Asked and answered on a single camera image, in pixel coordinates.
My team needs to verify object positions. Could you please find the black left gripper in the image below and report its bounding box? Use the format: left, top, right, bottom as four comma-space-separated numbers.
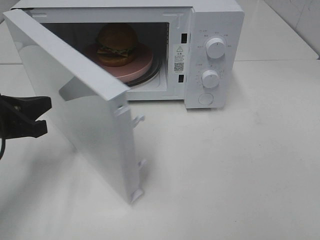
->
0, 95, 52, 140

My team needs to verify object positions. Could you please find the white microwave door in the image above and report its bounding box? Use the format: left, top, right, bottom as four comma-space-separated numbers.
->
4, 9, 145, 203

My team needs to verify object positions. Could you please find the burger with lettuce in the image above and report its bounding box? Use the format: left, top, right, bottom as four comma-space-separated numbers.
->
96, 23, 139, 67

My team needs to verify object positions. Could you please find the pink round plate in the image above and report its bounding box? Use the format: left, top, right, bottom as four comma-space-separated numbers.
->
83, 43, 154, 84

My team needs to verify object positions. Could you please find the round white door release button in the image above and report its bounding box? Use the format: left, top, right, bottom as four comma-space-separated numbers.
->
198, 93, 214, 106

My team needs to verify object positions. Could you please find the glass microwave turntable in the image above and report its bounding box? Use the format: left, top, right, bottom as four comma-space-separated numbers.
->
125, 54, 162, 87

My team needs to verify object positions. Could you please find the white warning label sticker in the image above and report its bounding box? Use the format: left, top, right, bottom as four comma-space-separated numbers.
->
172, 44, 186, 74

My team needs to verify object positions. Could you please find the lower white timer knob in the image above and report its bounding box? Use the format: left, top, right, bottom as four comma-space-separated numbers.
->
201, 70, 220, 89

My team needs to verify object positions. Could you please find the white microwave oven body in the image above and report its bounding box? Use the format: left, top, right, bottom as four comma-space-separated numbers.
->
9, 0, 245, 109

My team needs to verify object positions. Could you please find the upper white power knob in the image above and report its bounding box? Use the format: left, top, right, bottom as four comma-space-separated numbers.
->
205, 36, 226, 59

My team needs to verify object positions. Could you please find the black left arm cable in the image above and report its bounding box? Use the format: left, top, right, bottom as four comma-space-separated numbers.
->
0, 138, 7, 161

